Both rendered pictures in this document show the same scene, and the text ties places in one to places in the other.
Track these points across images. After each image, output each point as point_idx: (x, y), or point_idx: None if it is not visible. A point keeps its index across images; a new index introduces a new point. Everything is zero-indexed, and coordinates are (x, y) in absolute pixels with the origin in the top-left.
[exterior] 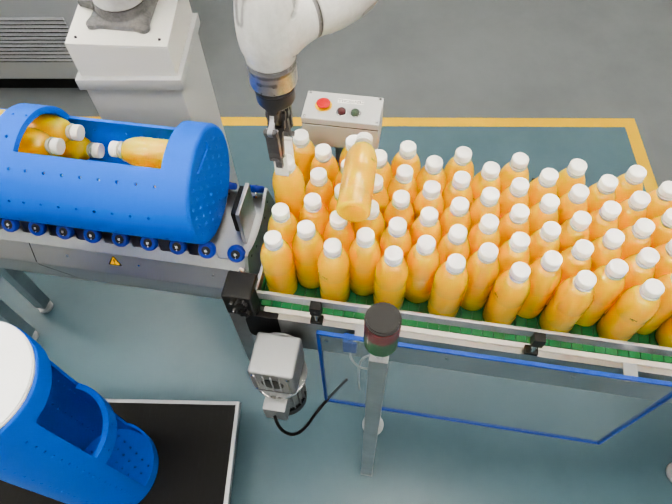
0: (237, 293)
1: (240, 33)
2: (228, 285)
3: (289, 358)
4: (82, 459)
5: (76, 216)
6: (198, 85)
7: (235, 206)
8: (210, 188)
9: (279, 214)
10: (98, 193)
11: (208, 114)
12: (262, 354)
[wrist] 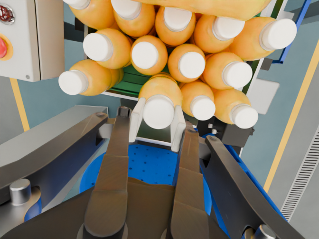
0: (245, 135)
1: None
2: (235, 142)
3: (264, 85)
4: (255, 179)
5: None
6: (6, 160)
7: (164, 146)
8: (153, 176)
9: (212, 110)
10: None
11: (30, 143)
12: (256, 105)
